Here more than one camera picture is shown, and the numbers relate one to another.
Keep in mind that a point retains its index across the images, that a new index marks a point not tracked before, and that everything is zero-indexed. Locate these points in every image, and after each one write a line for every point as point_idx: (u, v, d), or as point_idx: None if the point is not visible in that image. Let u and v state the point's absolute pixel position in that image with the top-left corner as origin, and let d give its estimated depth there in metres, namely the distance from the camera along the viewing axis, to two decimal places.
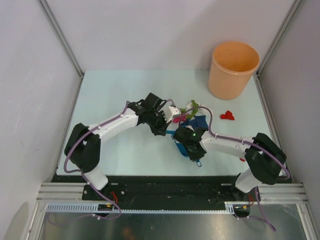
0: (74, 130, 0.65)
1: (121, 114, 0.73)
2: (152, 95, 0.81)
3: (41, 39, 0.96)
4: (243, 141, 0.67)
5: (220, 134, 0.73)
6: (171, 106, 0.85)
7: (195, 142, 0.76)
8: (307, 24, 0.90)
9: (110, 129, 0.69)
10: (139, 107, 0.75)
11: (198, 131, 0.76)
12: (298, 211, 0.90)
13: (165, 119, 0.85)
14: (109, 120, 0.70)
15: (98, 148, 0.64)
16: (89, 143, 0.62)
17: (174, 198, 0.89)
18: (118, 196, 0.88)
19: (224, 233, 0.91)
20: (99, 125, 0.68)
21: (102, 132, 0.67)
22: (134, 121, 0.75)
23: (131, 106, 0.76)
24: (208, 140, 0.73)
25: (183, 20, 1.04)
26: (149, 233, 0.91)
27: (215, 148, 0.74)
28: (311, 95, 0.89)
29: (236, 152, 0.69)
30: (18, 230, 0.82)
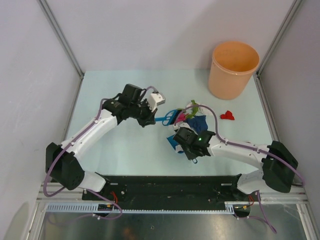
0: (47, 151, 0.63)
1: (95, 120, 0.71)
2: (128, 86, 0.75)
3: (41, 38, 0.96)
4: (259, 150, 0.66)
5: (230, 140, 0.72)
6: (153, 93, 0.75)
7: (201, 147, 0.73)
8: (307, 24, 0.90)
9: (84, 141, 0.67)
10: (115, 105, 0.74)
11: (205, 136, 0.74)
12: (298, 211, 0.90)
13: (150, 108, 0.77)
14: (82, 132, 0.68)
15: (77, 165, 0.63)
16: (65, 162, 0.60)
17: (174, 198, 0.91)
18: (118, 196, 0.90)
19: (224, 232, 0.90)
20: (72, 141, 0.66)
21: (77, 147, 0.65)
22: (112, 122, 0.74)
23: (106, 106, 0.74)
24: (218, 146, 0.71)
25: (183, 20, 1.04)
26: (149, 233, 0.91)
27: (224, 154, 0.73)
28: (311, 95, 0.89)
29: (249, 161, 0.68)
30: (18, 230, 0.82)
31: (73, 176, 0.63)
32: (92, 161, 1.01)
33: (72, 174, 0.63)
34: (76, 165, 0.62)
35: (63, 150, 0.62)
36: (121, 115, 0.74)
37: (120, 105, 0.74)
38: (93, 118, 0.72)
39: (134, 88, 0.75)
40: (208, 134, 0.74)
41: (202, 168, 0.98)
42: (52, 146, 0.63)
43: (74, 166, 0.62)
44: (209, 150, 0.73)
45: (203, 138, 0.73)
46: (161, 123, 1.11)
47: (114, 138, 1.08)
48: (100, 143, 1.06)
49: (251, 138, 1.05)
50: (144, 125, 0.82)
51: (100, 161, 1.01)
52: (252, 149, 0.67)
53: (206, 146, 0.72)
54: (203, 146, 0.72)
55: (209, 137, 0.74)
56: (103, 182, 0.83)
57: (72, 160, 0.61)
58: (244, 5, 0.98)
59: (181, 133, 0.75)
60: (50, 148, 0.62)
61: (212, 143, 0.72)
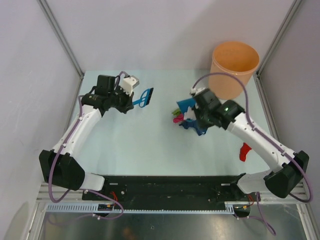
0: (41, 160, 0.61)
1: (80, 117, 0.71)
2: (101, 77, 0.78)
3: (41, 38, 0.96)
4: (284, 153, 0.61)
5: (257, 127, 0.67)
6: (126, 79, 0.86)
7: (221, 116, 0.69)
8: (308, 23, 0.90)
9: (75, 140, 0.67)
10: (94, 98, 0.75)
11: (232, 108, 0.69)
12: (298, 211, 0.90)
13: (127, 93, 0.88)
14: (70, 132, 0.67)
15: (75, 163, 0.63)
16: (62, 163, 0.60)
17: (174, 197, 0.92)
18: (118, 196, 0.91)
19: (224, 232, 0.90)
20: (64, 143, 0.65)
21: (70, 148, 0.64)
22: (97, 116, 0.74)
23: (85, 101, 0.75)
24: (243, 128, 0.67)
25: (183, 20, 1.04)
26: (149, 233, 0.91)
27: (244, 138, 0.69)
28: (311, 95, 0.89)
29: (267, 157, 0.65)
30: (18, 230, 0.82)
31: (74, 175, 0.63)
32: (92, 161, 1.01)
33: (73, 173, 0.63)
34: (74, 164, 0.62)
35: (57, 153, 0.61)
36: (103, 106, 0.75)
37: (100, 97, 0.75)
38: (77, 116, 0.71)
39: (108, 78, 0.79)
40: (237, 108, 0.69)
41: (202, 168, 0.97)
42: (44, 154, 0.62)
43: (73, 166, 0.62)
44: (229, 124, 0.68)
45: (229, 109, 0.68)
46: (138, 105, 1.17)
47: (114, 138, 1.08)
48: (100, 143, 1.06)
49: None
50: (124, 111, 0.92)
51: (100, 161, 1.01)
52: (278, 148, 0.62)
53: (230, 119, 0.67)
54: (226, 116, 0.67)
55: (236, 112, 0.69)
56: (101, 180, 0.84)
57: (70, 160, 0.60)
58: (244, 5, 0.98)
59: (205, 95, 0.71)
60: (43, 157, 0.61)
61: (238, 119, 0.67)
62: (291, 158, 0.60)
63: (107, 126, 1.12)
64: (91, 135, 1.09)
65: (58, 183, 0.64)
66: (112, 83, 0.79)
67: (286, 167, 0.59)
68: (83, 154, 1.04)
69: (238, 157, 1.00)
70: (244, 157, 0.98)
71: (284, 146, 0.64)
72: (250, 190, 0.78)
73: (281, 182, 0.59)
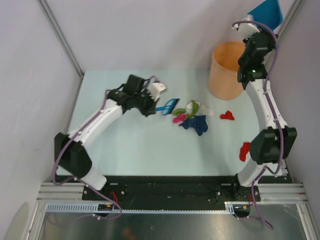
0: (56, 142, 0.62)
1: (101, 110, 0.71)
2: (131, 77, 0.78)
3: (41, 37, 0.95)
4: (276, 119, 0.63)
5: (269, 94, 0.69)
6: (155, 83, 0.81)
7: (247, 74, 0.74)
8: (307, 24, 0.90)
9: (91, 130, 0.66)
10: (120, 94, 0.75)
11: (259, 73, 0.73)
12: (298, 211, 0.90)
13: (152, 98, 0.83)
14: (89, 121, 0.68)
15: (84, 153, 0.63)
16: (73, 149, 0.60)
17: (174, 198, 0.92)
18: (118, 196, 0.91)
19: (224, 232, 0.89)
20: (80, 130, 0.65)
21: (84, 136, 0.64)
22: (118, 111, 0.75)
23: (110, 97, 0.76)
24: (256, 90, 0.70)
25: (183, 20, 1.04)
26: (149, 234, 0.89)
27: (253, 98, 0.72)
28: (311, 94, 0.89)
29: (261, 120, 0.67)
30: (18, 230, 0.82)
31: (82, 163, 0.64)
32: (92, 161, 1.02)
33: (81, 162, 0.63)
34: (83, 153, 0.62)
35: (70, 139, 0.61)
36: (127, 104, 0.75)
37: (125, 95, 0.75)
38: (99, 108, 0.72)
39: (138, 78, 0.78)
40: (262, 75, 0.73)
41: (202, 167, 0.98)
42: (59, 136, 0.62)
43: (82, 154, 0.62)
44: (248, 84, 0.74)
45: (256, 72, 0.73)
46: (161, 113, 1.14)
47: (114, 138, 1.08)
48: (100, 143, 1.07)
49: (251, 138, 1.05)
50: (146, 114, 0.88)
51: (100, 161, 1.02)
52: (273, 114, 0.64)
53: (251, 78, 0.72)
54: (248, 76, 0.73)
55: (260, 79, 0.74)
56: (103, 181, 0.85)
57: (80, 149, 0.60)
58: (244, 5, 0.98)
59: (255, 49, 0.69)
60: (57, 140, 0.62)
61: (258, 81, 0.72)
62: (280, 125, 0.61)
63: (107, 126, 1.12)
64: None
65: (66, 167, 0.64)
66: (140, 83, 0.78)
67: (270, 128, 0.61)
68: None
69: (238, 157, 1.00)
70: (245, 157, 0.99)
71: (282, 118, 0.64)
72: (244, 181, 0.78)
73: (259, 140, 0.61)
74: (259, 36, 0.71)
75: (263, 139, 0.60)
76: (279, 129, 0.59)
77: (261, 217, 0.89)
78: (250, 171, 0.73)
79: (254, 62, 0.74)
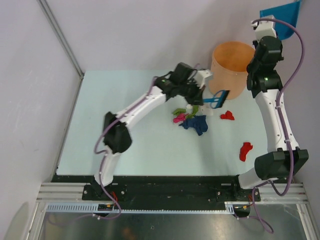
0: (105, 119, 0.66)
1: (147, 95, 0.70)
2: (180, 65, 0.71)
3: (41, 37, 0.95)
4: (287, 141, 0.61)
5: (281, 108, 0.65)
6: (201, 70, 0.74)
7: (257, 81, 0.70)
8: (308, 24, 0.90)
9: (136, 114, 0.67)
10: (166, 83, 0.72)
11: (273, 81, 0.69)
12: (298, 211, 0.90)
13: (197, 86, 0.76)
14: (136, 104, 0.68)
15: (128, 134, 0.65)
16: (119, 128, 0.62)
17: (174, 198, 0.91)
18: (118, 196, 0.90)
19: (224, 232, 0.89)
20: (126, 112, 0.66)
21: (129, 118, 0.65)
22: (162, 99, 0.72)
23: (157, 84, 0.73)
24: (267, 102, 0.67)
25: (183, 20, 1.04)
26: (149, 234, 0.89)
27: (263, 110, 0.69)
28: (311, 94, 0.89)
29: (270, 136, 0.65)
30: (18, 230, 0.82)
31: (124, 141, 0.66)
32: (93, 161, 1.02)
33: (123, 141, 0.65)
34: (126, 134, 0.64)
35: (116, 120, 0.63)
36: (171, 93, 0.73)
37: (171, 85, 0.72)
38: (144, 94, 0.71)
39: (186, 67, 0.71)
40: (276, 83, 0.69)
41: (202, 168, 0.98)
42: (108, 115, 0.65)
43: (125, 134, 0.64)
44: (259, 92, 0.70)
45: (268, 80, 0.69)
46: (209, 105, 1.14)
47: None
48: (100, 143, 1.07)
49: (251, 138, 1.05)
50: (191, 103, 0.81)
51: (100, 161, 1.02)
52: (284, 134, 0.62)
53: (263, 89, 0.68)
54: (259, 86, 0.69)
55: (273, 86, 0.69)
56: (109, 180, 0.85)
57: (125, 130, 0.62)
58: (244, 5, 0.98)
59: (267, 55, 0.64)
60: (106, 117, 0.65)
61: (270, 92, 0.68)
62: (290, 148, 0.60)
63: None
64: (92, 135, 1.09)
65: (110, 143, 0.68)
66: (188, 73, 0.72)
67: (280, 151, 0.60)
68: (84, 154, 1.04)
69: (238, 157, 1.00)
70: (245, 157, 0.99)
71: (293, 138, 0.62)
72: (245, 185, 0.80)
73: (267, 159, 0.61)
74: (270, 38, 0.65)
75: (271, 162, 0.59)
76: (291, 154, 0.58)
77: (257, 217, 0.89)
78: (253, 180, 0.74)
79: (266, 68, 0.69)
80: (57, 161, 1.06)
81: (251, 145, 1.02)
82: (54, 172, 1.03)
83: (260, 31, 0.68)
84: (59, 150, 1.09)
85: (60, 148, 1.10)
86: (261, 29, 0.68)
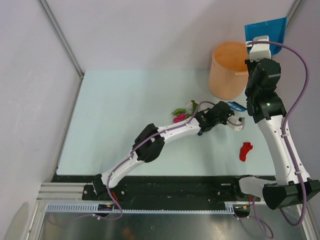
0: (146, 129, 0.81)
1: (186, 123, 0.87)
2: (217, 107, 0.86)
3: (41, 37, 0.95)
4: (297, 173, 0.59)
5: (287, 137, 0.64)
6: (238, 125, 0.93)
7: (259, 107, 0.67)
8: (311, 23, 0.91)
9: (173, 134, 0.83)
10: (203, 119, 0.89)
11: (275, 106, 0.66)
12: (298, 210, 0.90)
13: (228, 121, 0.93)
14: (175, 126, 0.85)
15: (159, 149, 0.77)
16: (156, 141, 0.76)
17: (174, 197, 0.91)
18: (118, 196, 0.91)
19: (224, 232, 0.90)
20: (166, 129, 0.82)
21: (167, 136, 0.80)
22: (196, 130, 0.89)
23: (197, 117, 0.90)
24: (273, 130, 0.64)
25: (183, 20, 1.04)
26: (149, 233, 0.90)
27: (268, 139, 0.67)
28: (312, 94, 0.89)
29: (278, 167, 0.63)
30: (18, 230, 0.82)
31: (153, 154, 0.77)
32: (93, 161, 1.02)
33: (152, 154, 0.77)
34: (157, 149, 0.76)
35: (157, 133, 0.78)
36: (206, 127, 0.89)
37: (207, 123, 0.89)
38: (184, 121, 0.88)
39: (222, 110, 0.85)
40: (278, 108, 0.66)
41: (202, 168, 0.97)
42: (150, 127, 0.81)
43: (157, 149, 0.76)
44: (262, 118, 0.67)
45: (270, 105, 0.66)
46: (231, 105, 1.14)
47: (115, 138, 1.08)
48: (100, 143, 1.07)
49: (251, 138, 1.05)
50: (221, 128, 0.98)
51: (100, 161, 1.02)
52: (294, 165, 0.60)
53: (266, 115, 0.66)
54: (262, 112, 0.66)
55: (275, 111, 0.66)
56: (114, 184, 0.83)
57: (160, 144, 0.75)
58: (244, 4, 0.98)
59: (267, 79, 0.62)
60: (149, 128, 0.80)
61: (274, 119, 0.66)
62: (302, 180, 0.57)
63: (107, 126, 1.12)
64: (92, 135, 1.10)
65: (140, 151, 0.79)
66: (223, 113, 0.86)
67: (292, 184, 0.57)
68: (84, 154, 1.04)
69: (238, 157, 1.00)
70: (244, 157, 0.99)
71: (302, 168, 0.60)
72: (246, 189, 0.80)
73: (277, 192, 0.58)
74: (266, 63, 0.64)
75: (283, 196, 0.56)
76: (302, 186, 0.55)
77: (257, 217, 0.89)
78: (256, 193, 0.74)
79: (266, 93, 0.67)
80: (57, 160, 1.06)
81: (251, 145, 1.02)
82: (54, 172, 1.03)
83: (256, 51, 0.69)
84: (60, 150, 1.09)
85: (60, 148, 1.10)
86: (257, 49, 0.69)
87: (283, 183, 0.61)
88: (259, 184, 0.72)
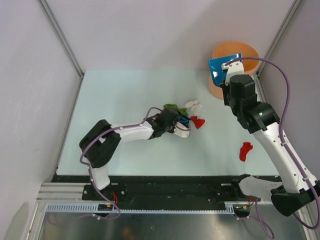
0: (97, 126, 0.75)
1: (140, 123, 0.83)
2: (168, 112, 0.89)
3: (41, 37, 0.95)
4: (306, 179, 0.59)
5: (287, 144, 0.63)
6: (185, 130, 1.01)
7: (252, 117, 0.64)
8: (310, 22, 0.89)
9: (129, 132, 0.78)
10: (154, 123, 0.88)
11: (267, 113, 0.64)
12: (298, 211, 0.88)
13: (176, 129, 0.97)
14: (130, 125, 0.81)
15: (113, 147, 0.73)
16: (111, 137, 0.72)
17: (174, 197, 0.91)
18: (118, 196, 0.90)
19: (224, 232, 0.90)
20: (121, 126, 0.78)
21: (122, 132, 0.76)
22: (147, 134, 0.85)
23: (148, 120, 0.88)
24: (272, 140, 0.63)
25: (183, 20, 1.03)
26: (149, 233, 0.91)
27: (267, 148, 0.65)
28: (313, 94, 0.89)
29: (284, 176, 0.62)
30: (18, 230, 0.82)
31: (105, 154, 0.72)
32: None
33: (103, 153, 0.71)
34: (111, 147, 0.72)
35: (110, 129, 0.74)
36: (156, 132, 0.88)
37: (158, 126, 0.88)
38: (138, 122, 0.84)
39: (172, 114, 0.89)
40: (270, 114, 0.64)
41: (202, 168, 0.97)
42: (101, 124, 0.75)
43: (110, 148, 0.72)
44: (258, 129, 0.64)
45: (263, 114, 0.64)
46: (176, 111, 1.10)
47: None
48: None
49: (251, 138, 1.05)
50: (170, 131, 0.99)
51: None
52: (301, 172, 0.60)
53: (262, 126, 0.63)
54: (256, 123, 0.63)
55: (269, 119, 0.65)
56: (105, 182, 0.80)
57: (115, 140, 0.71)
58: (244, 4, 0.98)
59: (246, 88, 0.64)
60: (100, 125, 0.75)
61: (270, 128, 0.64)
62: (312, 186, 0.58)
63: None
64: None
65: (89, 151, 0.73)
66: (173, 118, 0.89)
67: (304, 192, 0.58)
68: None
69: (238, 157, 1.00)
70: (245, 157, 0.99)
71: (308, 172, 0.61)
72: (247, 191, 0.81)
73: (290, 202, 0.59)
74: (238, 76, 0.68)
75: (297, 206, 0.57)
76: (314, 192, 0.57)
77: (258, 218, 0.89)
78: (263, 196, 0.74)
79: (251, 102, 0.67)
80: (57, 161, 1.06)
81: (251, 145, 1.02)
82: (54, 172, 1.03)
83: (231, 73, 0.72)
84: (59, 150, 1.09)
85: (60, 148, 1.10)
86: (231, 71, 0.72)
87: (292, 192, 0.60)
88: (267, 188, 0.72)
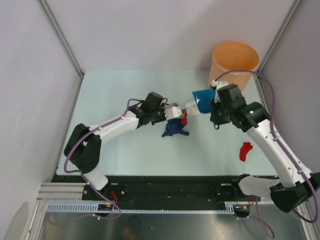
0: (75, 132, 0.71)
1: (122, 116, 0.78)
2: (150, 96, 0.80)
3: (41, 36, 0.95)
4: (300, 172, 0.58)
5: (279, 139, 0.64)
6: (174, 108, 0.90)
7: (243, 116, 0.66)
8: (310, 22, 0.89)
9: (110, 130, 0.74)
10: (139, 110, 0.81)
11: (258, 112, 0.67)
12: (298, 210, 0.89)
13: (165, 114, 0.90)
14: (110, 121, 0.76)
15: (96, 149, 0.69)
16: (91, 141, 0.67)
17: (174, 198, 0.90)
18: (118, 196, 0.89)
19: (224, 232, 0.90)
20: (100, 126, 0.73)
21: (102, 132, 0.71)
22: (133, 125, 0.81)
23: (132, 109, 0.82)
24: (264, 137, 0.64)
25: (182, 20, 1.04)
26: (149, 233, 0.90)
27: (262, 145, 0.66)
28: (313, 94, 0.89)
29: (280, 171, 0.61)
30: (18, 230, 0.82)
31: (89, 158, 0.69)
32: None
33: (88, 157, 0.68)
34: (94, 149, 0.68)
35: (89, 132, 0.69)
36: (143, 119, 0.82)
37: (143, 112, 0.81)
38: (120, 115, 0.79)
39: (156, 98, 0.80)
40: (261, 113, 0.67)
41: (202, 167, 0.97)
42: (79, 129, 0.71)
43: (93, 152, 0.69)
44: (251, 127, 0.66)
45: (253, 112, 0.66)
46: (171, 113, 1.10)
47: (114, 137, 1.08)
48: None
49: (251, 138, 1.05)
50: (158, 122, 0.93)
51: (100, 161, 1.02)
52: (295, 165, 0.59)
53: (254, 124, 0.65)
54: (248, 121, 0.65)
55: (260, 118, 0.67)
56: (103, 182, 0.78)
57: (95, 142, 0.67)
58: (244, 4, 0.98)
59: (231, 92, 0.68)
60: (77, 131, 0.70)
61: (262, 125, 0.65)
62: (307, 178, 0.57)
63: None
64: None
65: (73, 158, 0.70)
66: (158, 103, 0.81)
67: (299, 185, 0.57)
68: None
69: (238, 157, 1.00)
70: (245, 157, 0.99)
71: (303, 165, 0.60)
72: (248, 191, 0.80)
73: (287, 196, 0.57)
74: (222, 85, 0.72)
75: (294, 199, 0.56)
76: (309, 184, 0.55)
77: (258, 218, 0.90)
78: (263, 195, 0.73)
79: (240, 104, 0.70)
80: (57, 161, 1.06)
81: (251, 145, 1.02)
82: (54, 172, 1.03)
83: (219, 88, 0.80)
84: (59, 150, 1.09)
85: (60, 148, 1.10)
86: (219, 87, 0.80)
87: (288, 186, 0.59)
88: (266, 186, 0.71)
